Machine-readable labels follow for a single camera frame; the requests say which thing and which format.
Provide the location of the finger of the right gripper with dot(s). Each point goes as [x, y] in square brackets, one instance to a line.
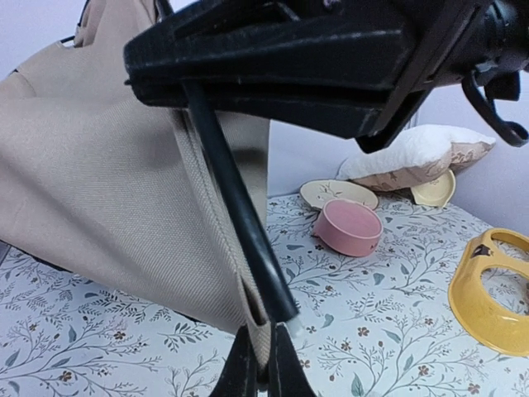
[326, 63]

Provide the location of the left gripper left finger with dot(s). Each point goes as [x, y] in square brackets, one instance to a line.
[239, 376]

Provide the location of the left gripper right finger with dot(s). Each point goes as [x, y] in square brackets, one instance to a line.
[286, 377]

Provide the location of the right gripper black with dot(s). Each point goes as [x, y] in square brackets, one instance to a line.
[480, 45]

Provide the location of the beige fabric pet tent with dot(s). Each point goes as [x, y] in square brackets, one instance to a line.
[97, 183]

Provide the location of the pale yellow pet bowl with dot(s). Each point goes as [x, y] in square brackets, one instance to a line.
[436, 193]

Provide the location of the pink round pet bowl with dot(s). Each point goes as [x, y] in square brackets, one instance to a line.
[348, 227]

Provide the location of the white and brown pillow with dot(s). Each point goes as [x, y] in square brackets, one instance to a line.
[417, 156]

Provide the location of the beige bird-print plate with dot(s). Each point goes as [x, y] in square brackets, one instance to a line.
[317, 192]

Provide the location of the floral table mat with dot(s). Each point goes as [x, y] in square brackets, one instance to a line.
[374, 326]

